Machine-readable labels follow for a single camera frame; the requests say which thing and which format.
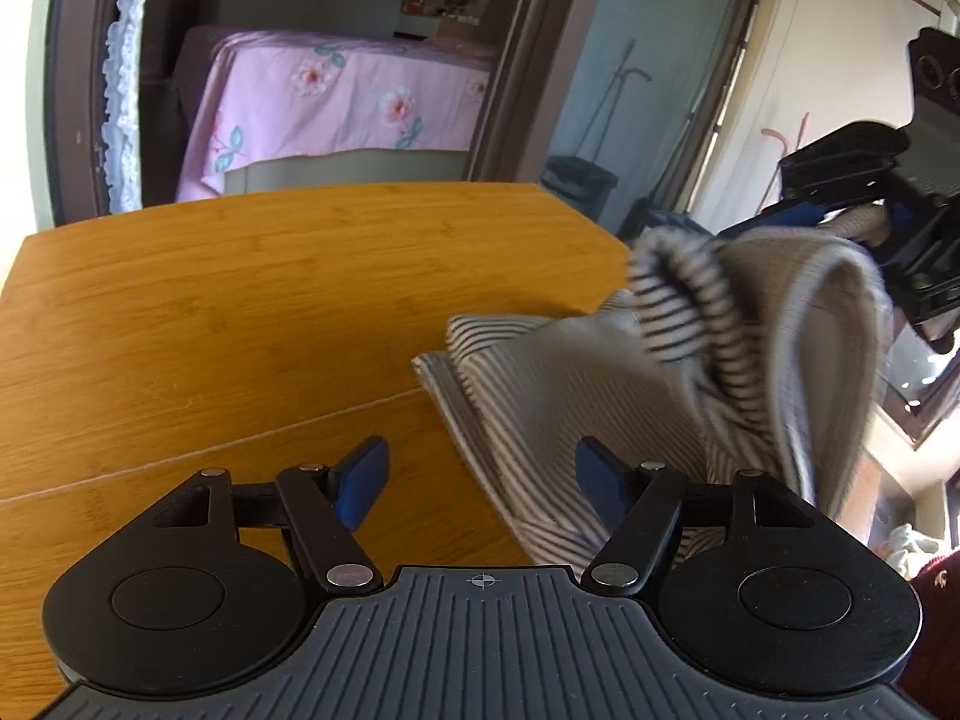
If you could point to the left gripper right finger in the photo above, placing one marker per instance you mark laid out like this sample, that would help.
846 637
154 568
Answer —
640 507

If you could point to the dark brown door frame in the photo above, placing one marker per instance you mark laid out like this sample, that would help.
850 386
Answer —
536 43

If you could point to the pink floral bed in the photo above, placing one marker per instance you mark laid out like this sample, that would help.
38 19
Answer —
254 96

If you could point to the striped knit garment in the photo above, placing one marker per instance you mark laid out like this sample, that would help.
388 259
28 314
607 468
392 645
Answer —
761 352

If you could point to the white lace curtain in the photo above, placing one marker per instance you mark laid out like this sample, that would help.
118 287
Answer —
121 127

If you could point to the dark trash bin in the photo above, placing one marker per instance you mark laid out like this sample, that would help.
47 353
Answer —
581 184

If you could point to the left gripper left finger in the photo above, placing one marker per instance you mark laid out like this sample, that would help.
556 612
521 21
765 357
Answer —
324 506

